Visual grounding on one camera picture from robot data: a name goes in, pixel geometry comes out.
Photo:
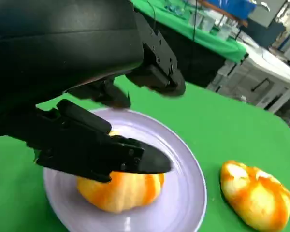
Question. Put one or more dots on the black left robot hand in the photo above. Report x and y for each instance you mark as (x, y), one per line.
(62, 48)

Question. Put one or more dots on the orange and white bread roll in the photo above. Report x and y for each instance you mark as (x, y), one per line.
(256, 195)
(125, 193)

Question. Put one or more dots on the clear plastic container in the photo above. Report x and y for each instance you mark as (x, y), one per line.
(203, 20)

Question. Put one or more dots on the green cloth on workshop table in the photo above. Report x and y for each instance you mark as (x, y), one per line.
(207, 41)

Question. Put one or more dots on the blue panel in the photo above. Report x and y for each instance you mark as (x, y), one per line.
(232, 4)

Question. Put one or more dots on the lilac plate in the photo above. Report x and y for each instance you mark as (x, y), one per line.
(183, 181)

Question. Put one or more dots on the dark grey box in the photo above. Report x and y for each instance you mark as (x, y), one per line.
(265, 24)

